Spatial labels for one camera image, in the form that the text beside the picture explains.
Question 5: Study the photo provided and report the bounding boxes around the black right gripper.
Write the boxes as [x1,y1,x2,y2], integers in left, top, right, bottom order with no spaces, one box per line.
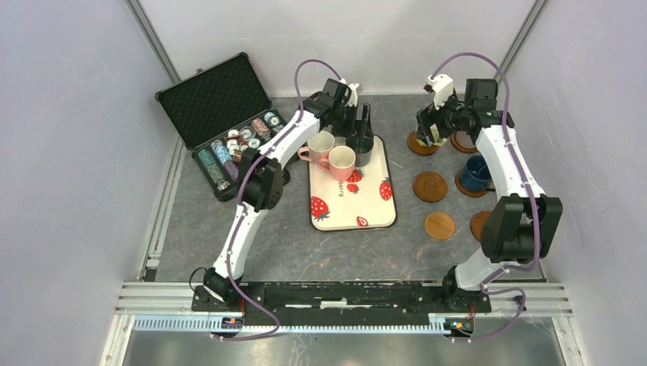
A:
[415,88,472,146]

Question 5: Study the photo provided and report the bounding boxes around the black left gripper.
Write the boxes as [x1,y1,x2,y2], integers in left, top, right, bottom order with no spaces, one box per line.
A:
[332,103,374,141]

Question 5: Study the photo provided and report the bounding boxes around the dark brown wooden coaster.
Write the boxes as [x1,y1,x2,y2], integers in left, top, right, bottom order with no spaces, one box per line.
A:
[412,171,449,203]
[407,131,439,156]
[454,169,489,198]
[470,211,491,242]
[450,131,478,154]

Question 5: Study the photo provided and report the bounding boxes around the pink mug with handle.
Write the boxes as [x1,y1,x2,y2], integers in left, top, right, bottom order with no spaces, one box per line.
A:
[298,130,336,164]

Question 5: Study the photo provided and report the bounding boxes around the dark green mug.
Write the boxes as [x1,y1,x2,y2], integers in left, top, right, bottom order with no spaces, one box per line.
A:
[353,136,374,167]

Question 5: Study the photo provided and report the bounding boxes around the light green cup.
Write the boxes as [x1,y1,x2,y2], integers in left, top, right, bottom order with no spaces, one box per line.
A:
[430,124,448,147]

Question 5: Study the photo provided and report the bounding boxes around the pink cup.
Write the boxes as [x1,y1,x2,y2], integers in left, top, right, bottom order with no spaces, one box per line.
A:
[317,146,356,181]

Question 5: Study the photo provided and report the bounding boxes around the dark blue mug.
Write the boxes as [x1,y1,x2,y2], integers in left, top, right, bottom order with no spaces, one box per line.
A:
[461,156,494,191]

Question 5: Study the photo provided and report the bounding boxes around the strawberry pattern white tray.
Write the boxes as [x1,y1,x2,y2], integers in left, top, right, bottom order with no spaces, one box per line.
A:
[308,135,397,232]

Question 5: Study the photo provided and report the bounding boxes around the black poker chip case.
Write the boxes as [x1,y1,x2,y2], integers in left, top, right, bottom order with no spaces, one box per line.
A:
[155,53,288,201]

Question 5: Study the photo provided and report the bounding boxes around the light brown wooden coaster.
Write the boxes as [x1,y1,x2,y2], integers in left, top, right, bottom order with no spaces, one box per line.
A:
[424,212,455,240]

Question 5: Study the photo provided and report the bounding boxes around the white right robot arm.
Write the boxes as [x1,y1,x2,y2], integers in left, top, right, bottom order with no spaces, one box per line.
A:
[415,74,563,311]

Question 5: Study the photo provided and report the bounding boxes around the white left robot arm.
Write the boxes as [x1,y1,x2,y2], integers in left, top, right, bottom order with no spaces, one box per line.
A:
[203,79,362,311]

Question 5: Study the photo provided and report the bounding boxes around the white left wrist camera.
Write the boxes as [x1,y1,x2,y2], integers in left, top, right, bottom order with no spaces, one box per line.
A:
[345,83,362,107]

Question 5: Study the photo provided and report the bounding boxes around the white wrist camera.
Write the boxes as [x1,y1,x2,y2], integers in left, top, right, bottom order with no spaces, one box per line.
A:
[345,83,362,107]
[423,74,454,110]

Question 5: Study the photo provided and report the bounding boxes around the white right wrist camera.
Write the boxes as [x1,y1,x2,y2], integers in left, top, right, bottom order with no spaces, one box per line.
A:
[423,74,454,110]

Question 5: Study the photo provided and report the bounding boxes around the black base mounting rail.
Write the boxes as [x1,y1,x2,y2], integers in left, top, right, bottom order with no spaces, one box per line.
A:
[191,281,492,327]

